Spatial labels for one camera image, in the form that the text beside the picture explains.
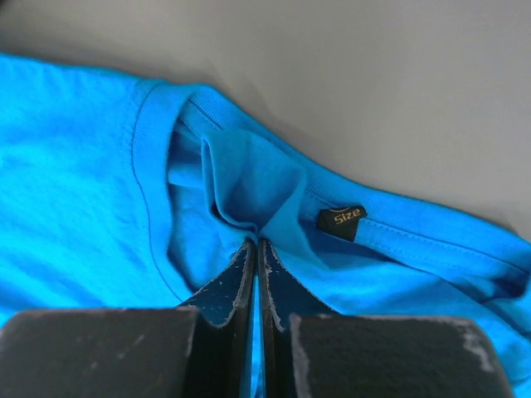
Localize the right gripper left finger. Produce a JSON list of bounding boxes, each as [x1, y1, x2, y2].
[[1, 240, 255, 397]]

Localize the black size label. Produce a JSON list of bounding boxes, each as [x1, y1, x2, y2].
[[316, 206, 367, 242]]

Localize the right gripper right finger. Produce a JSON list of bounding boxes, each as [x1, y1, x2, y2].
[[257, 240, 513, 397]]

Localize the blue t shirt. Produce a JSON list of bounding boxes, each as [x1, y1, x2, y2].
[[1, 54, 530, 397]]

